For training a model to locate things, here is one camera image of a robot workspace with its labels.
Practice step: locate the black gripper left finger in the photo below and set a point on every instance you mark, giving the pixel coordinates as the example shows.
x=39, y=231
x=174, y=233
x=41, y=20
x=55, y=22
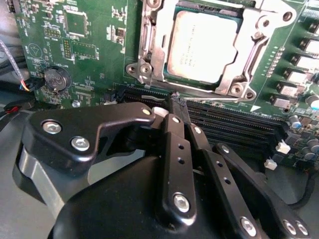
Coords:
x=62, y=129

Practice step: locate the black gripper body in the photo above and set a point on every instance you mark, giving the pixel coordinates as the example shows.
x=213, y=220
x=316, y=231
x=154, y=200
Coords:
x=112, y=204

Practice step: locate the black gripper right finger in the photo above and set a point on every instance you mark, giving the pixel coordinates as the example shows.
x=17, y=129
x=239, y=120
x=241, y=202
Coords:
x=216, y=171

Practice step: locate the metal socket cover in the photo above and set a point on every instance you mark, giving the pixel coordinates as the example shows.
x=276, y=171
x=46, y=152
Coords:
x=158, y=57

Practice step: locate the silver CPU plate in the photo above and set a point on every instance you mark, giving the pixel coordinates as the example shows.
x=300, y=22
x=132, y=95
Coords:
x=199, y=47

